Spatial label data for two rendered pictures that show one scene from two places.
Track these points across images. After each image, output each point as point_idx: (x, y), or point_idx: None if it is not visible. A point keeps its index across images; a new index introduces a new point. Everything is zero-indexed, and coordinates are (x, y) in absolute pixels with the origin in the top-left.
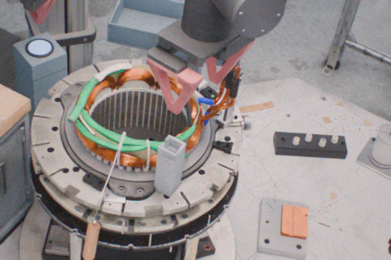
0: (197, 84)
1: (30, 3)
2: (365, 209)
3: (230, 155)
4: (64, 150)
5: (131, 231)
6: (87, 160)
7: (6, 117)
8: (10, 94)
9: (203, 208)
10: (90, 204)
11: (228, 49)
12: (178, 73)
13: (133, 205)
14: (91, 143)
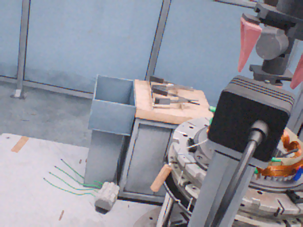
0: (253, 32)
1: (256, 75)
2: None
3: (293, 203)
4: (197, 132)
5: (187, 195)
6: (201, 138)
7: (195, 117)
8: (210, 115)
9: (239, 214)
10: (175, 150)
11: (298, 28)
12: (247, 21)
13: (195, 167)
14: (209, 128)
